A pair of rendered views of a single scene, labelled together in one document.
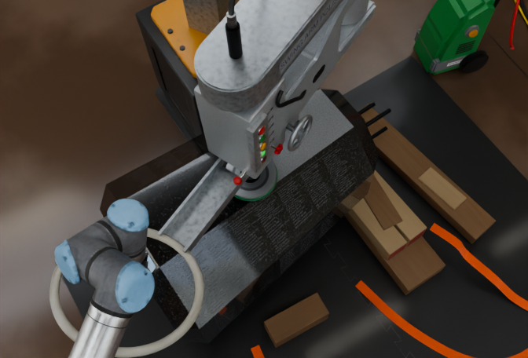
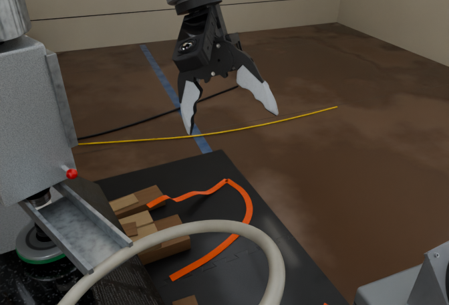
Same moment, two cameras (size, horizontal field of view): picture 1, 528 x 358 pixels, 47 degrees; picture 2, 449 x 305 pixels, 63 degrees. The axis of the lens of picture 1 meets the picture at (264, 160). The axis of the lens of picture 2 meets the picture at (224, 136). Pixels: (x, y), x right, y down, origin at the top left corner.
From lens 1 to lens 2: 1.65 m
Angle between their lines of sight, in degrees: 60
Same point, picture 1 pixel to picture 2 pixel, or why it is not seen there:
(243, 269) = (146, 295)
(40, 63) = not seen: outside the picture
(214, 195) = (68, 221)
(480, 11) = not seen: hidden behind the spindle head
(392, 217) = (129, 227)
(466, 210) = (141, 196)
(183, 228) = (94, 254)
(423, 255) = (166, 224)
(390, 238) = (145, 233)
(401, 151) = not seen: hidden behind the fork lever
